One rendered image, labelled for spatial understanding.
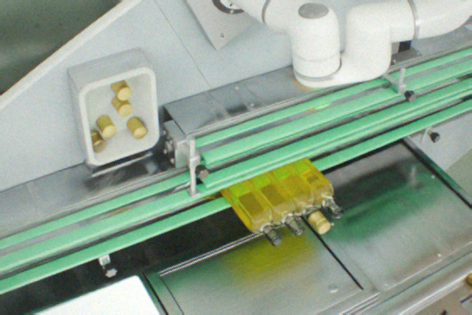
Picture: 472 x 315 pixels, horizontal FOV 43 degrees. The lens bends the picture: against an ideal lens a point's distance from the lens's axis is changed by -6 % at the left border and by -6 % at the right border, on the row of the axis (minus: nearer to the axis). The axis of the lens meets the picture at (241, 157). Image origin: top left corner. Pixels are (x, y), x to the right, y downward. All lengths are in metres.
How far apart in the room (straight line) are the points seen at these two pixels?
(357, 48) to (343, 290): 0.59
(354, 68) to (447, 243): 0.66
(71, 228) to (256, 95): 0.55
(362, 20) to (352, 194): 0.70
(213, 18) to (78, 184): 0.49
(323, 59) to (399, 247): 0.65
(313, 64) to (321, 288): 0.56
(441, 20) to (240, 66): 0.57
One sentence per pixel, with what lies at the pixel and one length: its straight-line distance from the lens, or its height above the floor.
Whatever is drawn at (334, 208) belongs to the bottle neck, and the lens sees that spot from 1.49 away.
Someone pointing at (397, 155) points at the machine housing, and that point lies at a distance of 1.93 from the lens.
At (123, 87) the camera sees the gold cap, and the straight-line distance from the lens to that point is 1.37.
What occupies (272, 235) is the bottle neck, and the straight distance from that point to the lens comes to 1.41.
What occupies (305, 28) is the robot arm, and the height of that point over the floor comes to 1.07.
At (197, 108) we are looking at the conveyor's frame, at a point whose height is 0.81.
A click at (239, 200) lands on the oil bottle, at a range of 1.46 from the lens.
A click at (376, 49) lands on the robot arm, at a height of 1.13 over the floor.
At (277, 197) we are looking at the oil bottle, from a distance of 1.47.
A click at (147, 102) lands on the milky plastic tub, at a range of 1.42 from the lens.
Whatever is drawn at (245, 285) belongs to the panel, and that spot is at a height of 1.13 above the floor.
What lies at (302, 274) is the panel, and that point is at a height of 1.17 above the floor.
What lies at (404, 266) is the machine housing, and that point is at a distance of 1.64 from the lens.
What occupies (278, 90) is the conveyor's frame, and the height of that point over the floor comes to 0.83.
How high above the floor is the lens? 1.87
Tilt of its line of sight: 39 degrees down
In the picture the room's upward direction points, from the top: 140 degrees clockwise
